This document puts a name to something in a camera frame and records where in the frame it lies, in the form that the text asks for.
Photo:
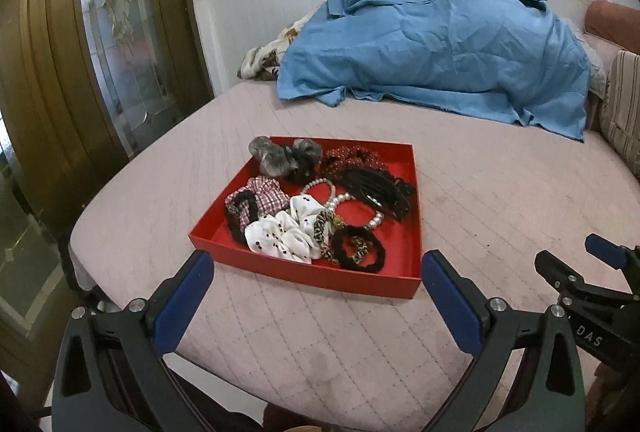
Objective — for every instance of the grey fur scrunchie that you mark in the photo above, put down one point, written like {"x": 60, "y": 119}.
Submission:
{"x": 270, "y": 159}

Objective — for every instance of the terracotta pillow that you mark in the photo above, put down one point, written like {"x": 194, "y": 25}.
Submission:
{"x": 615, "y": 24}

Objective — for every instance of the leopard print scrunchie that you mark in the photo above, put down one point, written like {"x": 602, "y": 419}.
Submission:
{"x": 320, "y": 227}

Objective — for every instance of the pink quilted mattress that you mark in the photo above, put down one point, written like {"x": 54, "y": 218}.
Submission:
{"x": 500, "y": 192}

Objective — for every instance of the plain black scrunchie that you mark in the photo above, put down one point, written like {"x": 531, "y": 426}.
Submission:
{"x": 372, "y": 257}

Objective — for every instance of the wooden glass door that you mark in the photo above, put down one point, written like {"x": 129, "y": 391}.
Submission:
{"x": 50, "y": 62}

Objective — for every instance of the striped pillow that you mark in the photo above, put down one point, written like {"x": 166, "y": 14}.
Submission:
{"x": 625, "y": 112}

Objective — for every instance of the white black-dotted scrunchie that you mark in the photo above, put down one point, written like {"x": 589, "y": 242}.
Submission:
{"x": 280, "y": 232}

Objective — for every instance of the floral blanket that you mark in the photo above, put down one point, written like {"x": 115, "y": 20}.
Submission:
{"x": 265, "y": 57}

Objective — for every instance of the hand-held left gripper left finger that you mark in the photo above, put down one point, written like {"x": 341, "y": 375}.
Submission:
{"x": 185, "y": 297}

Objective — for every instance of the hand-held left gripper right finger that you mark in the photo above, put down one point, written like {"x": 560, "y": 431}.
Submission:
{"x": 450, "y": 302}

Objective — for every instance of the black hair claw clip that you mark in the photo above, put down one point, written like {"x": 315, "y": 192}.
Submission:
{"x": 380, "y": 192}

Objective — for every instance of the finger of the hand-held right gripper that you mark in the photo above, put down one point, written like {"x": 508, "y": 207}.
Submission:
{"x": 602, "y": 248}
{"x": 557, "y": 272}

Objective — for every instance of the red dotted scrunchie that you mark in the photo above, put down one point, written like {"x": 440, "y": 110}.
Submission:
{"x": 340, "y": 162}

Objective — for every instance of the black lace scrunchie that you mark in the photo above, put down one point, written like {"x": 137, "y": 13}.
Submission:
{"x": 235, "y": 222}

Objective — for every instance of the red box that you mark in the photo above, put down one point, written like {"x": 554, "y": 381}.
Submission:
{"x": 395, "y": 262}

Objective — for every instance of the red plaid scrunchie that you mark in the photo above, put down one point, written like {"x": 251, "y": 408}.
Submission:
{"x": 270, "y": 192}

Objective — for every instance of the blue cloth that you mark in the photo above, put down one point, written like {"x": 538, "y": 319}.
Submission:
{"x": 425, "y": 47}

